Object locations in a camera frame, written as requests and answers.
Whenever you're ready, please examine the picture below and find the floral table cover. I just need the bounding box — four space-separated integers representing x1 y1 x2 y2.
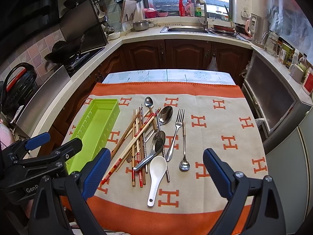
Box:
102 69 235 85

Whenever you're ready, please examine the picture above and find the steel splash panel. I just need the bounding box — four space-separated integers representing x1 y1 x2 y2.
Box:
15 66 70 137

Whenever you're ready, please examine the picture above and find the electric kettle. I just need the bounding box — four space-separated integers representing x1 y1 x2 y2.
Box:
245 13 269 47

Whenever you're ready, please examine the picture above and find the white mug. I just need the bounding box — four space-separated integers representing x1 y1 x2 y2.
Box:
289 64 304 83

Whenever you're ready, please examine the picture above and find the orange beige H blanket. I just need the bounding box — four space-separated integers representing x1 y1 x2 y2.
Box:
65 82 268 234

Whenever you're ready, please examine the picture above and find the black wok pan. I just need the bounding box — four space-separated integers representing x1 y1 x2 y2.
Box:
45 34 85 64

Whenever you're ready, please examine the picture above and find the steel faucet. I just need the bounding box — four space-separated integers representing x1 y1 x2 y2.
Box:
194 0 209 30

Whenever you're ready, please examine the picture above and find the large steel tablespoon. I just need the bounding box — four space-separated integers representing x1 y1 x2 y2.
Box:
145 106 173 143

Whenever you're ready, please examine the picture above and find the glass jar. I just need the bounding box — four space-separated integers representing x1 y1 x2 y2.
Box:
262 30 279 56

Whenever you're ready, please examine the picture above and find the steel soup ladle spoon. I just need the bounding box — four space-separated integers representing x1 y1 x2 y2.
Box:
134 130 165 172

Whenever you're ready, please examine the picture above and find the steel pot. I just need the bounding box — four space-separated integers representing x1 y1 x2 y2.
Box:
132 20 154 31

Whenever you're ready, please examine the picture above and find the red spray bottle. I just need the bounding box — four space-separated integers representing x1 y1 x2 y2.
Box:
179 0 186 17

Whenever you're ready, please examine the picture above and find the red gold tipped chopstick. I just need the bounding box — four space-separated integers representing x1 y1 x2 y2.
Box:
136 116 143 188

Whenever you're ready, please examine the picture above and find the steel fork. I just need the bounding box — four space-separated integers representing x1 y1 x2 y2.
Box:
165 108 185 162

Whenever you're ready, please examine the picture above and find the gold-handled small spoon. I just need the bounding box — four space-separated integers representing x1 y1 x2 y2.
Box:
179 122 190 172

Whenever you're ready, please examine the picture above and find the wooden-handled small spoon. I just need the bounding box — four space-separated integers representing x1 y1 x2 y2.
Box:
144 97 157 130

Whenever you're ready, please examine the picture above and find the kitchen sink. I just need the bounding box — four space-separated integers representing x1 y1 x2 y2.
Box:
160 26 208 34

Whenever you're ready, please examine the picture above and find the green plastic utensil tray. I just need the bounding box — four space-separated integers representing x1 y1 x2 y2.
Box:
66 99 120 173

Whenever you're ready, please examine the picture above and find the black rice cooker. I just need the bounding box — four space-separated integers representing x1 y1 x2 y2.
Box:
1 62 37 116

